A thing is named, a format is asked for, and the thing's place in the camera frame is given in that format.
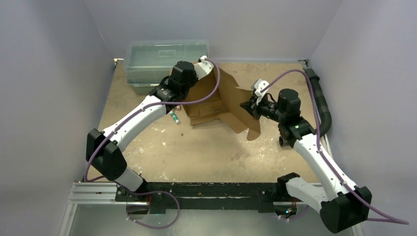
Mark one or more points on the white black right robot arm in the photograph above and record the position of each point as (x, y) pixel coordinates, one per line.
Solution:
(340, 202)

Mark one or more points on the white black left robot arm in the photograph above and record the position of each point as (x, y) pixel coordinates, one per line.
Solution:
(104, 148)

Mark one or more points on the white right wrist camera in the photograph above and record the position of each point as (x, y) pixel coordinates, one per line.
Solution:
(259, 88)

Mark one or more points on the clear plastic storage bin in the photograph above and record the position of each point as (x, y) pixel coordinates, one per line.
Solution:
(147, 62)

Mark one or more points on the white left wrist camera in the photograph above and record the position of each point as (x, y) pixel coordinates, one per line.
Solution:
(203, 67)

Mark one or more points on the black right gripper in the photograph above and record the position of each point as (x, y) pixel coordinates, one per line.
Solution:
(255, 108)

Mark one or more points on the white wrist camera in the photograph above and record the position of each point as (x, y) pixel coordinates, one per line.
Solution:
(203, 67)
(259, 88)

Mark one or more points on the brown cardboard box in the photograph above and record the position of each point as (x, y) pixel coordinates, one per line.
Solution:
(224, 104)

